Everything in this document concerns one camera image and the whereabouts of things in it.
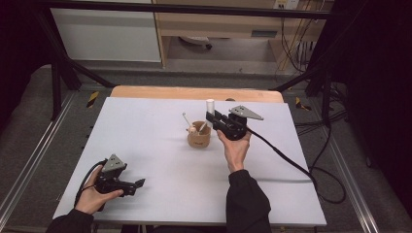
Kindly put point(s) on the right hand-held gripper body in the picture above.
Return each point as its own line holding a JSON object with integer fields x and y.
{"x": 234, "y": 127}

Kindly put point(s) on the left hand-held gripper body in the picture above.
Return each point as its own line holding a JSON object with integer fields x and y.
{"x": 113, "y": 163}

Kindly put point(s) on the silver pen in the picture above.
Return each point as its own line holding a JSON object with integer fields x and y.
{"x": 202, "y": 127}

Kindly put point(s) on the white tube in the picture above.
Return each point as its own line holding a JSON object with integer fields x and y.
{"x": 210, "y": 106}

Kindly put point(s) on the brown bear pen holder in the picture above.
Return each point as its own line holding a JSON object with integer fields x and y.
{"x": 199, "y": 140}

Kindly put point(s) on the white pen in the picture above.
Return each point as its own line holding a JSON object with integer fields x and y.
{"x": 187, "y": 119}

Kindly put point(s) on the person's right hand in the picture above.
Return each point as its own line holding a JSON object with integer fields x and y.
{"x": 234, "y": 153}

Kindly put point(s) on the person's left hand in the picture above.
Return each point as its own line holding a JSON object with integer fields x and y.
{"x": 89, "y": 200}

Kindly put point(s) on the wooden table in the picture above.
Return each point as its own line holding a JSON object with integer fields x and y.
{"x": 162, "y": 93}

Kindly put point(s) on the yellow black tape strip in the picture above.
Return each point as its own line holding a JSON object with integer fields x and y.
{"x": 92, "y": 99}
{"x": 302, "y": 105}

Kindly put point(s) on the office chair base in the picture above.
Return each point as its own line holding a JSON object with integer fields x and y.
{"x": 196, "y": 40}

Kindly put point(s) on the wooden desk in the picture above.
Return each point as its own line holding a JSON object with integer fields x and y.
{"x": 220, "y": 24}

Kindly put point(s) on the white cabinet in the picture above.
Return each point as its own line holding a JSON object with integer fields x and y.
{"x": 103, "y": 35}

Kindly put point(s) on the white power strip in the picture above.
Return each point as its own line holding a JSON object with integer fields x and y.
{"x": 286, "y": 4}

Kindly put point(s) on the aluminium floor rail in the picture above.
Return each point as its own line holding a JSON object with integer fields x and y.
{"x": 350, "y": 174}
{"x": 35, "y": 152}

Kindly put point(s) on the black metal frame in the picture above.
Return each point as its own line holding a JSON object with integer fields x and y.
{"x": 194, "y": 9}

